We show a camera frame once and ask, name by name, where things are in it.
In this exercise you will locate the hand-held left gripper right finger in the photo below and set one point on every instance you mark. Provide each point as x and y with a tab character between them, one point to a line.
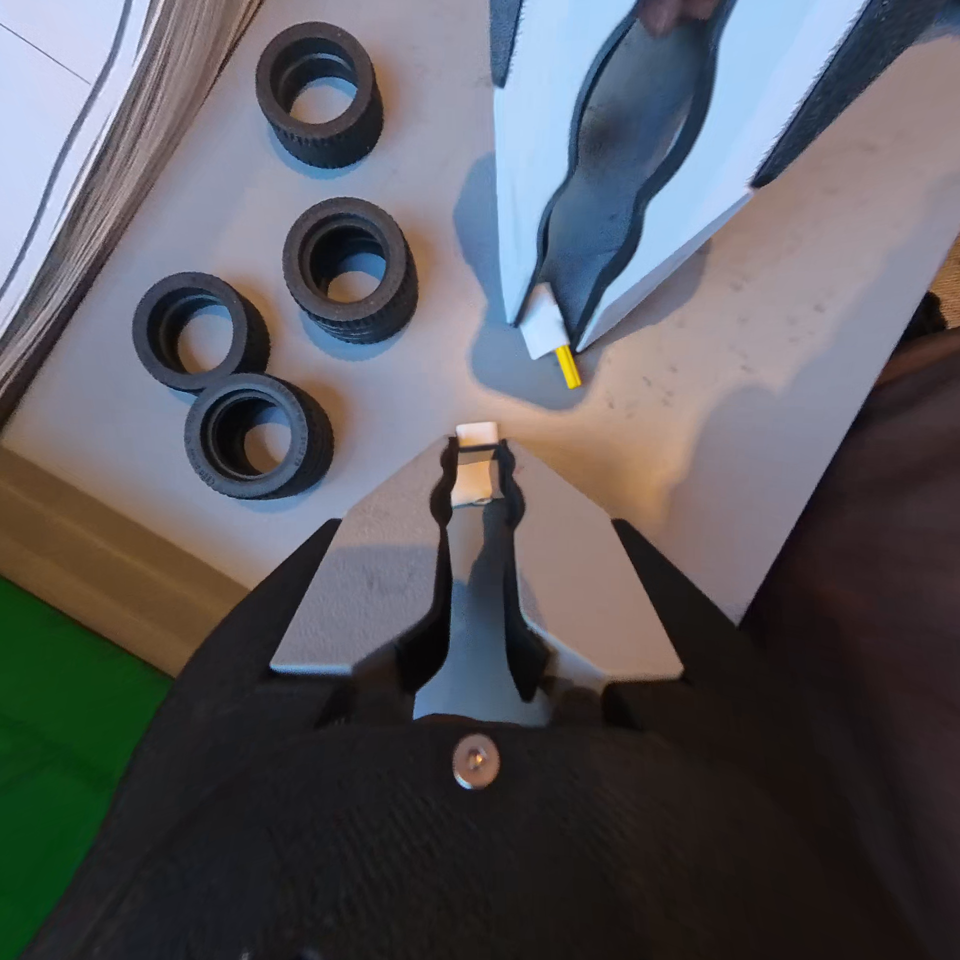
600	592

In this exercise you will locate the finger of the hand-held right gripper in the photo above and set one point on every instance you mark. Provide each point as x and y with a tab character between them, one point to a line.
765	90
536	112

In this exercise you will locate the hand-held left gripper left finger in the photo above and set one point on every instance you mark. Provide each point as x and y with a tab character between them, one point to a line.
360	592

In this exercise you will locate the white brick connector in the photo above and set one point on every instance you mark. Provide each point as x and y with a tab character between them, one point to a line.
474	480
544	326

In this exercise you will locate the yellow brick axle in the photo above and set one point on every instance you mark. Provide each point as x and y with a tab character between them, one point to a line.
568	367

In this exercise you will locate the green box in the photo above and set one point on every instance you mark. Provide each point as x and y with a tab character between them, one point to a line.
60	750

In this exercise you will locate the white instruction booklet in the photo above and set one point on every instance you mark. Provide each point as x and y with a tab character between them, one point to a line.
45	112

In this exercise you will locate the grey desk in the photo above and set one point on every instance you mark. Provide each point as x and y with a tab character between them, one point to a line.
750	360

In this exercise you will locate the person's right hand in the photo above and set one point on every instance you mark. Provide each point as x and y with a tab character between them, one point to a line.
671	13

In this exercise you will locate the black toy tyre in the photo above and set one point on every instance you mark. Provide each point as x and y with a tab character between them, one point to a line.
390	307
154	352
352	142
307	465

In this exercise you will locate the person's black pants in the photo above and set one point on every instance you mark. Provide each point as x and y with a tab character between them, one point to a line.
926	322

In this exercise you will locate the person's brown shirt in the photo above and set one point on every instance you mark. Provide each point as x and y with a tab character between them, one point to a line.
862	600

